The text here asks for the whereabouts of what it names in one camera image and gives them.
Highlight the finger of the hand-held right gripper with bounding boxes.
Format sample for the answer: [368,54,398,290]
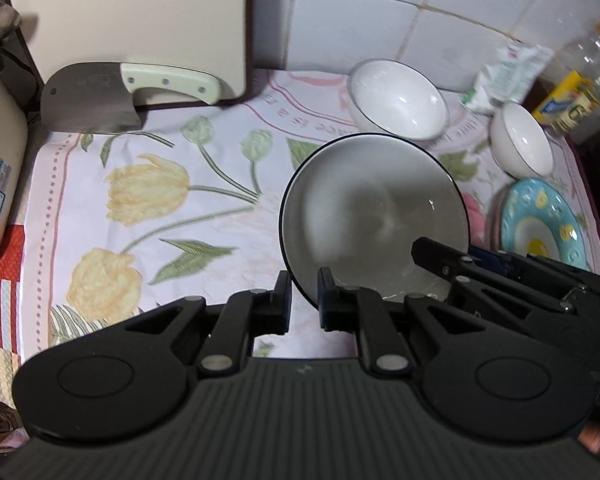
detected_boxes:
[470,245,600,302]
[411,236,571,332]

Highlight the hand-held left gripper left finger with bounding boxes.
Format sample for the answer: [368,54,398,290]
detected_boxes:
[122,270,293,380]

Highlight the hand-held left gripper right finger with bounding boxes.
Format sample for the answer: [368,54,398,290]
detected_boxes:
[317,267,486,379]

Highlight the pink rabbit print plate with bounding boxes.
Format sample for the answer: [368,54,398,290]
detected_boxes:
[487,195,511,256]

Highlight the blue fried egg plate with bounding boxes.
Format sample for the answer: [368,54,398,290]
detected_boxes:
[500,177,587,273]

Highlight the white ribbed bowl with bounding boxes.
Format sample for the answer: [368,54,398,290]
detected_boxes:
[348,58,449,142]
[278,132,471,308]
[489,101,555,179]

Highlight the floral tablecloth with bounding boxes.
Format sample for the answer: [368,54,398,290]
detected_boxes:
[20,67,600,361]

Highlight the cooking oil bottle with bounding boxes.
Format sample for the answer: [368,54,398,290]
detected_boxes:
[530,20,600,136]

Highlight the white plastic packet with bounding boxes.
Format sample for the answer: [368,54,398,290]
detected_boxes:
[460,44,555,116]

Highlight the striped patchwork cloth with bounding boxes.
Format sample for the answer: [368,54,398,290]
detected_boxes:
[0,222,36,401]

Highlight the white rice cooker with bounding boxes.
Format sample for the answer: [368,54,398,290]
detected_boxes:
[0,42,29,269]

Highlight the white cutting board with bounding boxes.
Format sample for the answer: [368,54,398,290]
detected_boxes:
[0,0,255,111]

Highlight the cleaver with cream handle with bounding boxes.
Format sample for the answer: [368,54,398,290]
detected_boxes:
[40,61,223,133]

